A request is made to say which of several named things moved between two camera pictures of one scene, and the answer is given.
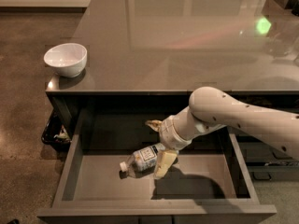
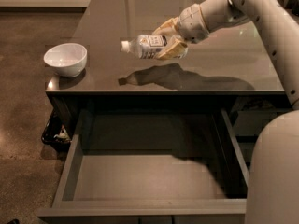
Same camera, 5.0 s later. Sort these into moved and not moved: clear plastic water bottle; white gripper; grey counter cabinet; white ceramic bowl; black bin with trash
Moved: white gripper; clear plastic water bottle
Not moved: black bin with trash; grey counter cabinet; white ceramic bowl
